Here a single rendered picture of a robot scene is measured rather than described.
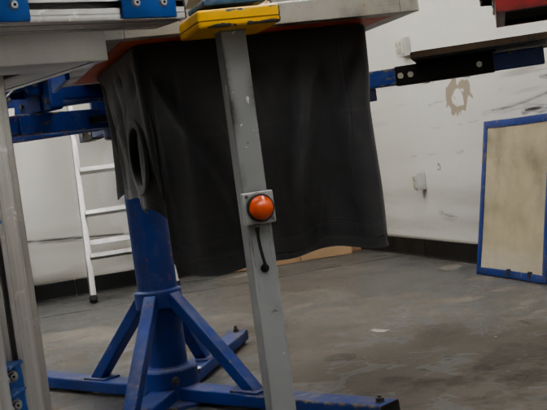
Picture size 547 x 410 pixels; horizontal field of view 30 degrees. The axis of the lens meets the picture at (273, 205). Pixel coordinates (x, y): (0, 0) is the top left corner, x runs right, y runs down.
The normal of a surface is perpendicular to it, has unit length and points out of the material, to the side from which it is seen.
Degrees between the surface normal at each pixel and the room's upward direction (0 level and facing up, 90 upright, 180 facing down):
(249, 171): 90
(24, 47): 90
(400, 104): 90
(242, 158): 90
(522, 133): 80
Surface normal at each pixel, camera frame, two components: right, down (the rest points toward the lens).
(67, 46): 0.61, -0.04
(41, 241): 0.30, 0.01
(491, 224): -0.94, -0.05
